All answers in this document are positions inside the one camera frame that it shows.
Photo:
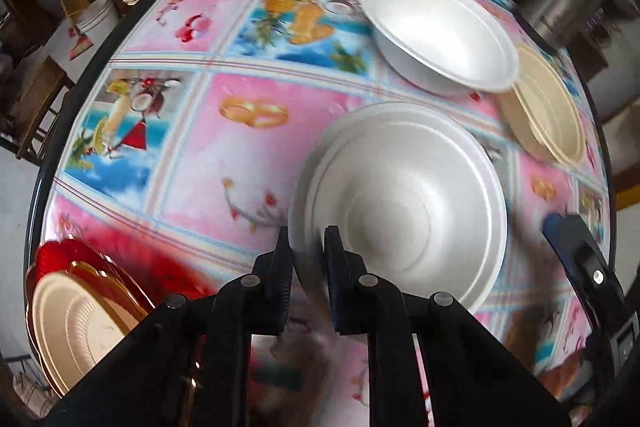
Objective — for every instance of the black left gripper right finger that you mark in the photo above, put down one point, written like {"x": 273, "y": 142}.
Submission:
{"x": 430, "y": 361}

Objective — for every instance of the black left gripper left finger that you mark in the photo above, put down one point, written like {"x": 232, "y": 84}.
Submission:
{"x": 186, "y": 364}

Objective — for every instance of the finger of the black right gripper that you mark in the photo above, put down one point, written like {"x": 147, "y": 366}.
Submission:
{"x": 614, "y": 326}

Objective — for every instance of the large red scalloped plate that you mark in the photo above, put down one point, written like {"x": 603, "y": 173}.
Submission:
{"x": 167, "y": 278}

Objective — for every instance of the beige paper plate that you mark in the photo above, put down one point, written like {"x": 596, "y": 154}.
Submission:
{"x": 78, "y": 317}

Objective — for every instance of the white foam bowl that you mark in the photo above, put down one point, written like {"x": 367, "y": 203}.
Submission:
{"x": 410, "y": 191}
{"x": 446, "y": 47}

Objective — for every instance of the colourful pink patterned tablecloth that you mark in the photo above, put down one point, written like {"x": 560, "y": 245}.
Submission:
{"x": 190, "y": 142}

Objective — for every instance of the wooden chair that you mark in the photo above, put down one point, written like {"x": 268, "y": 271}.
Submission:
{"x": 29, "y": 117}

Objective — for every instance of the white plastic bucket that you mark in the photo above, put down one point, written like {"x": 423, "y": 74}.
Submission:
{"x": 98, "y": 20}

